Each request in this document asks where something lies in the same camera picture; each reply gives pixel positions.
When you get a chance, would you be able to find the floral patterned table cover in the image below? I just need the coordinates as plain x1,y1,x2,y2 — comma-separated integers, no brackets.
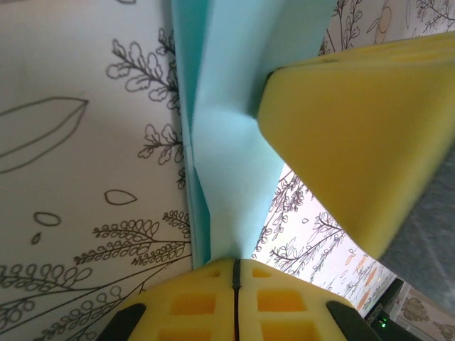
0,0,455,341

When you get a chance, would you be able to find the light blue cloth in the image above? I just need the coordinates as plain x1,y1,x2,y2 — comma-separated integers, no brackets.
170,0,338,268

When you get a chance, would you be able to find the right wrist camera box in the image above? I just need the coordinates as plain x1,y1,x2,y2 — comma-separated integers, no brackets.
362,278,408,341

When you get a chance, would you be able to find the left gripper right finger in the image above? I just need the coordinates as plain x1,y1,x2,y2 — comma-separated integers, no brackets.
236,258,382,341

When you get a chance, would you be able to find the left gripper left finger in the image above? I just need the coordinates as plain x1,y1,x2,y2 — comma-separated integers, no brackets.
99,258,237,341

